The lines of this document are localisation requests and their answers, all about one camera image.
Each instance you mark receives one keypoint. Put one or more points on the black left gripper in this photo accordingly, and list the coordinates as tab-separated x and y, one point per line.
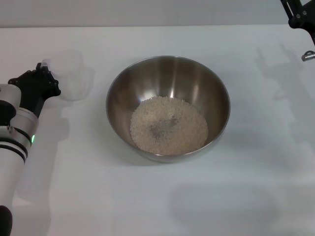
37	88

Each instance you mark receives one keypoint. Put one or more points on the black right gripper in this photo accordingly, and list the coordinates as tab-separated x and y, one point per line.
305	19

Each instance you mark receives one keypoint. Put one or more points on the clear plastic measuring cup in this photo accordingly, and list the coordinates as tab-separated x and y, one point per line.
76	81

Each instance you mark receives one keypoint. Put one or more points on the stainless steel mixing bowl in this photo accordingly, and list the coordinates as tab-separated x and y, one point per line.
172	78

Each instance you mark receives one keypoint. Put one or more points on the white rice grains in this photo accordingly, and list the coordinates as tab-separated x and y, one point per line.
182	118

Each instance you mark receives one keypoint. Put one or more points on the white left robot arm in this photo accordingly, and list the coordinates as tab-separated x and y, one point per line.
12	147

